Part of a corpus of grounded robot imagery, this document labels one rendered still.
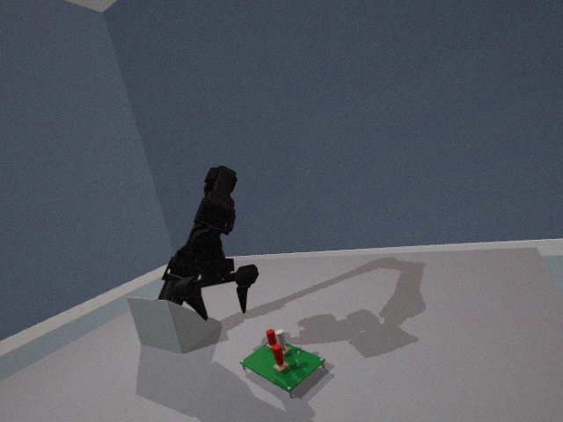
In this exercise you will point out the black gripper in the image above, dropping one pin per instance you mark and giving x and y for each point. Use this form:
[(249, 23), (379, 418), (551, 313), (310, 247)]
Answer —
[(188, 289)]

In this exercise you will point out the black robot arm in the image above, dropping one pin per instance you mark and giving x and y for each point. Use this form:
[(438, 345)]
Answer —
[(204, 242)]

